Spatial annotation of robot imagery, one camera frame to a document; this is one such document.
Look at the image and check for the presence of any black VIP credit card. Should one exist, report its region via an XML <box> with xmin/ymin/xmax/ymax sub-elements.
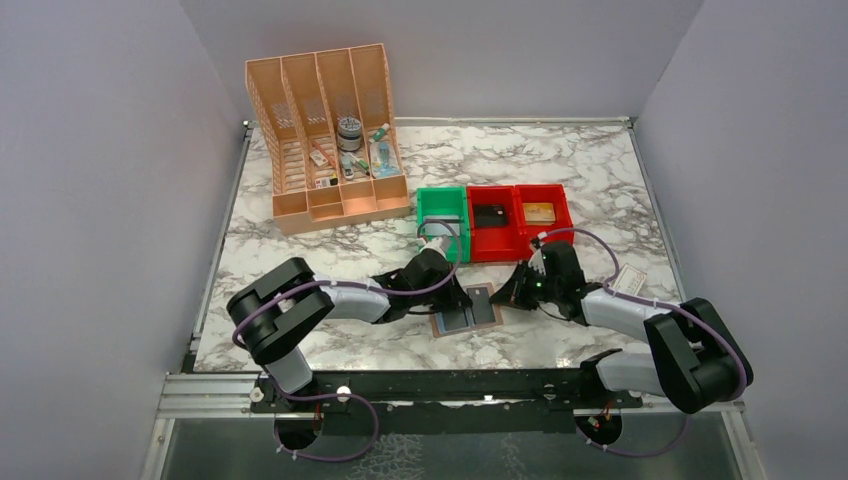
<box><xmin>467</xmin><ymin>286</ymin><xmax>497</xmax><ymax>327</ymax></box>

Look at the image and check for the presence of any green plastic bin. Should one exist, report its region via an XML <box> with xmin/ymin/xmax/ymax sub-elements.
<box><xmin>416</xmin><ymin>186</ymin><xmax>471</xmax><ymax>264</ymax></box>

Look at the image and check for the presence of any red plastic double bin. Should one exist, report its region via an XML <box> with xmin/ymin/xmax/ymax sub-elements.
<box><xmin>466</xmin><ymin>184</ymin><xmax>573</xmax><ymax>263</ymax></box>

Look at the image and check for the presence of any orange plastic file organizer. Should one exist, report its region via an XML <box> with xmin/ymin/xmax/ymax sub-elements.
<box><xmin>245</xmin><ymin>43</ymin><xmax>411</xmax><ymax>235</ymax></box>

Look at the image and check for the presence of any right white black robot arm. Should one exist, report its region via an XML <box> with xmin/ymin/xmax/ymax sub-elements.
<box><xmin>491</xmin><ymin>242</ymin><xmax>753</xmax><ymax>414</ymax></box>

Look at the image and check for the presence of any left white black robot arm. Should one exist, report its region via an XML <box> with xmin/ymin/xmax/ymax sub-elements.
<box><xmin>226</xmin><ymin>248</ymin><xmax>472</xmax><ymax>394</ymax></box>

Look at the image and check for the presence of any grey card in green bin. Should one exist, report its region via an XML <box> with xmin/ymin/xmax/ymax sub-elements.
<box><xmin>422</xmin><ymin>214</ymin><xmax>462</xmax><ymax>236</ymax></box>

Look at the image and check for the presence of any gold card box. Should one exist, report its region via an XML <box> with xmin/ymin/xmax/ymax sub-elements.
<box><xmin>522</xmin><ymin>202</ymin><xmax>557</xmax><ymax>225</ymax></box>

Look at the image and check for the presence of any small red white box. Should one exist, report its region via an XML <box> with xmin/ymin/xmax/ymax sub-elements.
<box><xmin>610</xmin><ymin>263</ymin><xmax>648</xmax><ymax>296</ymax></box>

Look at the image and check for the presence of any black wallet in bin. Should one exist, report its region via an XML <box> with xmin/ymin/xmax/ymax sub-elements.
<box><xmin>472</xmin><ymin>204</ymin><xmax>509</xmax><ymax>229</ymax></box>

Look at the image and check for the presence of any blue packaged item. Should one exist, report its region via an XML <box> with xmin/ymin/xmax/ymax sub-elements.
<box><xmin>369</xmin><ymin>141</ymin><xmax>402</xmax><ymax>179</ymax></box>

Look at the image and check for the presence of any green marker pen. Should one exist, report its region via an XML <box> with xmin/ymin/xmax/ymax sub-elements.
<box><xmin>352</xmin><ymin>157</ymin><xmax>371</xmax><ymax>176</ymax></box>

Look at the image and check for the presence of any green white glue tube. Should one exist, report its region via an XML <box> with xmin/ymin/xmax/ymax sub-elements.
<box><xmin>369</xmin><ymin>123</ymin><xmax>391</xmax><ymax>143</ymax></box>

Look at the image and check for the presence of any small round tin can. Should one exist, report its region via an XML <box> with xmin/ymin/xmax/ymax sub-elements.
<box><xmin>336</xmin><ymin>116</ymin><xmax>363</xmax><ymax>152</ymax></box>

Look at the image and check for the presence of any red white small packet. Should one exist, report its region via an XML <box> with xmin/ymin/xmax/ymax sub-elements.
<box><xmin>309</xmin><ymin>148</ymin><xmax>337</xmax><ymax>169</ymax></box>

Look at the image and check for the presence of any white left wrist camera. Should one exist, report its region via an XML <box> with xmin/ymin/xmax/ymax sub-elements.
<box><xmin>418</xmin><ymin>236</ymin><xmax>453</xmax><ymax>261</ymax></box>

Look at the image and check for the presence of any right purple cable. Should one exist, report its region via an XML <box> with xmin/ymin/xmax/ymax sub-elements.
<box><xmin>529</xmin><ymin>227</ymin><xmax>749</xmax><ymax>458</ymax></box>

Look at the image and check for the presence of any purple cable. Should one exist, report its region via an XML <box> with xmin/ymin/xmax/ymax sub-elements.
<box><xmin>231</xmin><ymin>219</ymin><xmax>464</xmax><ymax>464</ymax></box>
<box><xmin>529</xmin><ymin>227</ymin><xmax>749</xmax><ymax>458</ymax></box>

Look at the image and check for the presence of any black metal base rail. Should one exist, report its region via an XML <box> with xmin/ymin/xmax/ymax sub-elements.
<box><xmin>248</xmin><ymin>368</ymin><xmax>643</xmax><ymax>418</ymax></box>

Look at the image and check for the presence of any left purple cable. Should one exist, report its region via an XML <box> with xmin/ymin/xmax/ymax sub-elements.
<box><xmin>231</xmin><ymin>219</ymin><xmax>464</xmax><ymax>464</ymax></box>

